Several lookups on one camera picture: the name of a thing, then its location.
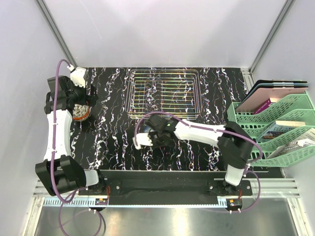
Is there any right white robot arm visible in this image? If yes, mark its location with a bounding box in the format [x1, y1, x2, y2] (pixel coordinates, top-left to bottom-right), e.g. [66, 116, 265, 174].
[134, 114, 254, 196]

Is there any spiral notebook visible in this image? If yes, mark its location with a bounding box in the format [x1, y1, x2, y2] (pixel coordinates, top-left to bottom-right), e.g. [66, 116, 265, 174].
[267, 128, 315, 159]

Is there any purple book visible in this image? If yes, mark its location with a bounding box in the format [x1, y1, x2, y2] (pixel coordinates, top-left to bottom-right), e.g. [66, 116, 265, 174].
[253, 98, 281, 115]

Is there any green file organizer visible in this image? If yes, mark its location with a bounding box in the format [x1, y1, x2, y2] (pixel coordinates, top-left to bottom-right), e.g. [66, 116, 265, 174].
[227, 92, 315, 167]

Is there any purple cable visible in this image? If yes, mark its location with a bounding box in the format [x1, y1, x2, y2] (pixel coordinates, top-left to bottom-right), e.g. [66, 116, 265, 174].
[50, 59, 103, 236]
[132, 111, 263, 213]

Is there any pink folder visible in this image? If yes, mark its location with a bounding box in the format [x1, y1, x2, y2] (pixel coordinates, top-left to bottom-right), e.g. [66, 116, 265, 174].
[235, 87, 308, 112]

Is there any orange patterned bowl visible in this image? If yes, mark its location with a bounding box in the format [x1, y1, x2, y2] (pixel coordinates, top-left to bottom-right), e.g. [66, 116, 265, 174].
[72, 104, 90, 122]

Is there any blue white floral bowl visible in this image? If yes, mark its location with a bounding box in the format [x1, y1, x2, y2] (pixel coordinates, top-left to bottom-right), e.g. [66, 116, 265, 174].
[143, 126, 152, 133]

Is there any blue booklet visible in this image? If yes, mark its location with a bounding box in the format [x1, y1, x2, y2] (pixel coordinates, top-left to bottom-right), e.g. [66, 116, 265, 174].
[257, 122, 295, 143]

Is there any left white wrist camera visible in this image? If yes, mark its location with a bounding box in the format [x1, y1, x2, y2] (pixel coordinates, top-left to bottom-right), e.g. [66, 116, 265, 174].
[68, 66, 87, 88]

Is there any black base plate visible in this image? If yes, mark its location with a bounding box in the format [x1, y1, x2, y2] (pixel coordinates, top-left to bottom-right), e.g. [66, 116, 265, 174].
[73, 169, 254, 197]

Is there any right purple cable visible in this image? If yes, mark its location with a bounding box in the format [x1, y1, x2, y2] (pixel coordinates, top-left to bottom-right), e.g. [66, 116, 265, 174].
[132, 111, 263, 213]

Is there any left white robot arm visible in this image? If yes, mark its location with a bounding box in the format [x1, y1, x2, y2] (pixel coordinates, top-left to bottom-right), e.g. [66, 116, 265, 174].
[35, 76, 106, 196]

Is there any wire dish rack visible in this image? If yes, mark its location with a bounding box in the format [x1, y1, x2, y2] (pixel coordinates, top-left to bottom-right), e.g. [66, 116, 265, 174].
[125, 68, 202, 120]

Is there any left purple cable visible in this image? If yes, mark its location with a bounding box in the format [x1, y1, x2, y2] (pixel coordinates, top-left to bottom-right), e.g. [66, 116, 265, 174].
[50, 59, 103, 236]

